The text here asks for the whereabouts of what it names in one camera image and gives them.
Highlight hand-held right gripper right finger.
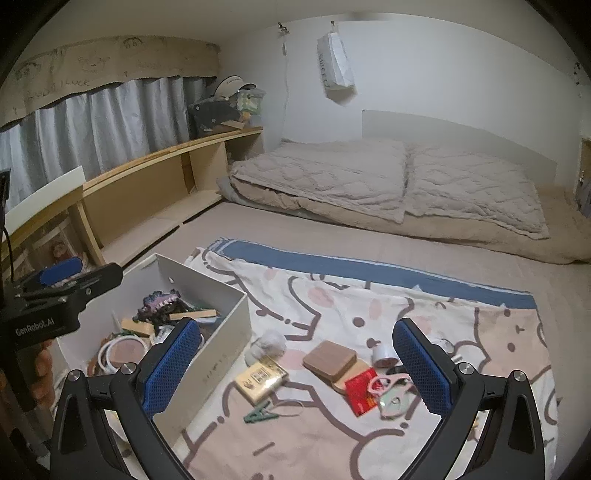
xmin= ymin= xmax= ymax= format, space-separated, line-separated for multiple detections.
xmin=392 ymin=317 xmax=546 ymax=480

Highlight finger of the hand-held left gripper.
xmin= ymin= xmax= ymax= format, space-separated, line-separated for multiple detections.
xmin=38 ymin=257 xmax=85 ymax=287
xmin=21 ymin=263 xmax=124 ymax=305

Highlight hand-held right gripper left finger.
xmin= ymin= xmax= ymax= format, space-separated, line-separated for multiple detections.
xmin=48 ymin=316 xmax=204 ymax=480

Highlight white storage box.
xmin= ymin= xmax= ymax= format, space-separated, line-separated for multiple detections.
xmin=51 ymin=253 xmax=252 ymax=444

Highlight green plastic clip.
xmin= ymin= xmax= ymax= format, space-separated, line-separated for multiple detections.
xmin=243 ymin=401 xmax=280 ymax=424

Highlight person's left hand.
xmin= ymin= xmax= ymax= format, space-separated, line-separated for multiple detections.
xmin=28 ymin=340 xmax=56 ymax=407

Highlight pink scissors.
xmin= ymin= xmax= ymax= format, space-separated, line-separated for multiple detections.
xmin=367 ymin=373 xmax=414 ymax=398

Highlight white tape roll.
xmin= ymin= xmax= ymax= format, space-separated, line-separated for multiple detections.
xmin=372 ymin=344 xmax=400 ymax=368

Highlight mint hand mirror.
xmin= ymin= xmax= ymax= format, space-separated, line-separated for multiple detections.
xmin=379 ymin=385 xmax=413 ymax=419

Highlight small wooden block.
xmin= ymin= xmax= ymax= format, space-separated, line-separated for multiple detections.
xmin=121 ymin=318 xmax=154 ymax=337

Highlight light wooden stick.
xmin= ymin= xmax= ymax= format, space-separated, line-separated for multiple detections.
xmin=170 ymin=309 xmax=218 ymax=322

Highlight dark toy dinosaur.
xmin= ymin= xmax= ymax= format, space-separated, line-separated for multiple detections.
xmin=133 ymin=288 xmax=190 ymax=321

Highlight red packet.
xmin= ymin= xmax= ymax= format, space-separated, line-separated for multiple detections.
xmin=344 ymin=369 xmax=384 ymax=417

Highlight round wooden board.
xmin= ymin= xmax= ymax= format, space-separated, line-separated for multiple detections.
xmin=330 ymin=357 xmax=372 ymax=395

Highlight white board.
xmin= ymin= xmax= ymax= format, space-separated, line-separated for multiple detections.
xmin=4 ymin=166 xmax=86 ymax=227

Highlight brown square box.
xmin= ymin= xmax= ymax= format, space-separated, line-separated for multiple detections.
xmin=303 ymin=340 xmax=357 ymax=381

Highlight yellow printed box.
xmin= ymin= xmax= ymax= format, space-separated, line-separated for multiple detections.
xmin=234 ymin=357 xmax=289 ymax=401

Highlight wooden shelf unit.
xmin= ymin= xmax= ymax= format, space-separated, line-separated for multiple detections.
xmin=0 ymin=127 xmax=265 ymax=282

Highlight white plush ball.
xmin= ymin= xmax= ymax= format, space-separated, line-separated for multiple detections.
xmin=249 ymin=331 xmax=287 ymax=367

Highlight printed cartoon blanket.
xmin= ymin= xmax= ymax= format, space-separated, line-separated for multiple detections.
xmin=92 ymin=237 xmax=559 ymax=480

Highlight grey curtain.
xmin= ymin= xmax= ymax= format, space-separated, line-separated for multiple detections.
xmin=0 ymin=76 xmax=218 ymax=208

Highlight beige quilted pillow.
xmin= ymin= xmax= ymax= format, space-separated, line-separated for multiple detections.
xmin=404 ymin=143 xmax=550 ymax=241
xmin=231 ymin=138 xmax=409 ymax=217

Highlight beige duvet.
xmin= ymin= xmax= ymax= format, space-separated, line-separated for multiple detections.
xmin=217 ymin=138 xmax=591 ymax=265

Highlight black bag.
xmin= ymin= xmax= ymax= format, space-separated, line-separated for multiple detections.
xmin=187 ymin=99 xmax=243 ymax=138

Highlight beige printed valance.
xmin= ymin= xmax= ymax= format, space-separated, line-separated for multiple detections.
xmin=0 ymin=34 xmax=220 ymax=130

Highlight green plush toy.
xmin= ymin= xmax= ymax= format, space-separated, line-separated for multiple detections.
xmin=235 ymin=90 xmax=266 ymax=126

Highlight white cap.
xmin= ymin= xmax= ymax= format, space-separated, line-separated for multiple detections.
xmin=212 ymin=76 xmax=257 ymax=100

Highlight white headboard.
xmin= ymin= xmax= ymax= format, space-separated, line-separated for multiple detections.
xmin=361 ymin=110 xmax=558 ymax=185

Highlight white hanging paper bag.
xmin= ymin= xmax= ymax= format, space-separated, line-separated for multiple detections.
xmin=317 ymin=32 xmax=357 ymax=100

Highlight white hanging cable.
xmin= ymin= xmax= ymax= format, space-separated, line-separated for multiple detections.
xmin=277 ymin=22 xmax=293 ymax=139

